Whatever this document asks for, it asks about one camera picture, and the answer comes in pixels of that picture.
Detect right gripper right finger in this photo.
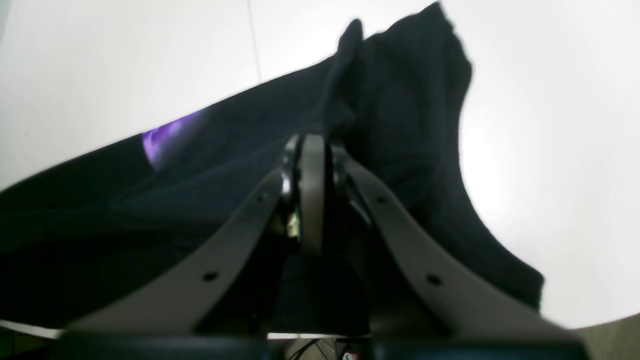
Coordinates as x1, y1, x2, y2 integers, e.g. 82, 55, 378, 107
331, 145, 581, 346

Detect black T-shirt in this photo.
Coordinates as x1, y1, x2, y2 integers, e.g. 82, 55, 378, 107
0, 1, 546, 337

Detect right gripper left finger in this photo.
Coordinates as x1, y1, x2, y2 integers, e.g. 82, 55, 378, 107
66, 134, 326, 335

